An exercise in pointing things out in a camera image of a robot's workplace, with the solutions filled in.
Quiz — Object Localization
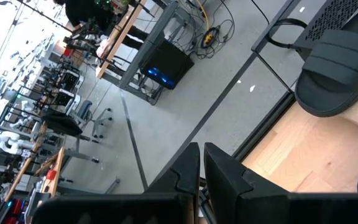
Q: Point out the black computer tower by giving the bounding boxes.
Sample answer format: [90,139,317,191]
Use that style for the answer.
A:
[138,39,195,91]

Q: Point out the black office chair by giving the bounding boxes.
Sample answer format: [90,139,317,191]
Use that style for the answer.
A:
[40,99,114,139]

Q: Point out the person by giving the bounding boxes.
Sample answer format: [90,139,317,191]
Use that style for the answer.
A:
[53,0,150,50]

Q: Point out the black table edge rail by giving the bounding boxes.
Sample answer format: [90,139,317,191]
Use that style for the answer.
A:
[231,91,296,162]

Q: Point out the yellow floor cable reel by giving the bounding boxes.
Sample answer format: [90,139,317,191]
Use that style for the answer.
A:
[200,26,221,50]

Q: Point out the white robot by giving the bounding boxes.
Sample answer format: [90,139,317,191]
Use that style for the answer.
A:
[0,129,39,156]

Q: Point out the grey desk frame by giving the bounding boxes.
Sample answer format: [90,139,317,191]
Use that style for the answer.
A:
[118,0,180,105]

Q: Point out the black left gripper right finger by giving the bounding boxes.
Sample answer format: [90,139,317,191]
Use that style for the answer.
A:
[203,142,358,224]

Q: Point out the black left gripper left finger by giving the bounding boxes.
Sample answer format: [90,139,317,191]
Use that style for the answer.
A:
[31,142,201,224]

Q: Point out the wooden background table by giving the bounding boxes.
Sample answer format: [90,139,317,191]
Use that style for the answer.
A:
[95,0,149,79]

